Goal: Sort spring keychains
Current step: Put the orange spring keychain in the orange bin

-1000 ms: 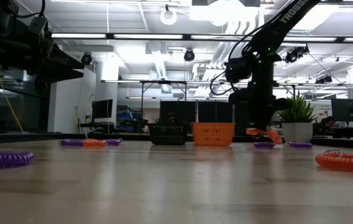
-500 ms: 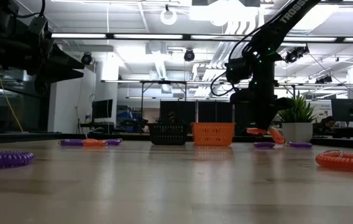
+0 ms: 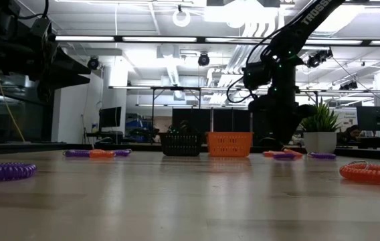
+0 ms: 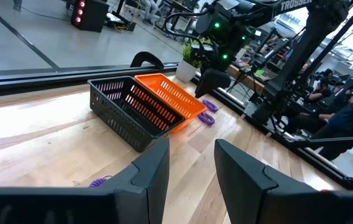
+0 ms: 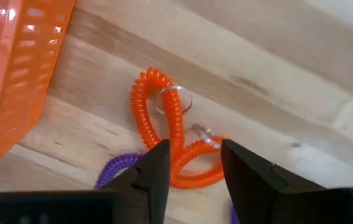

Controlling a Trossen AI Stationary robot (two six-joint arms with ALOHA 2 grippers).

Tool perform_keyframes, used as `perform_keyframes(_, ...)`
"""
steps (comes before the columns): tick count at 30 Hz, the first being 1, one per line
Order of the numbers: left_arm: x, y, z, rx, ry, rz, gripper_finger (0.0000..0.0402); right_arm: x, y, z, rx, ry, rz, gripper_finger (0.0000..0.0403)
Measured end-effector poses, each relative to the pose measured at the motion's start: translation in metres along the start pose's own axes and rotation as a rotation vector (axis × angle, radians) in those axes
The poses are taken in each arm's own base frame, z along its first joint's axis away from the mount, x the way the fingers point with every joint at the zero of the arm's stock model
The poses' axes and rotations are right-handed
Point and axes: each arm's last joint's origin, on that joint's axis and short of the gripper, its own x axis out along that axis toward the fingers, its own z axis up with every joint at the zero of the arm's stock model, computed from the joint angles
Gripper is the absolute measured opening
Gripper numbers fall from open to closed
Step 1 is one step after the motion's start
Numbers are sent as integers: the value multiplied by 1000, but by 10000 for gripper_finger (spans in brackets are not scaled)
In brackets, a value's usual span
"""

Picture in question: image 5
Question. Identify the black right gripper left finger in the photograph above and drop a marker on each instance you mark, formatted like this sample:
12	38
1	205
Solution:
145	186

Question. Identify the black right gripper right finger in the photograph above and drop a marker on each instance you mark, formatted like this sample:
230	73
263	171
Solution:
257	193

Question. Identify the orange plastic basket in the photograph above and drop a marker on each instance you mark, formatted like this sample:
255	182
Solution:
24	62

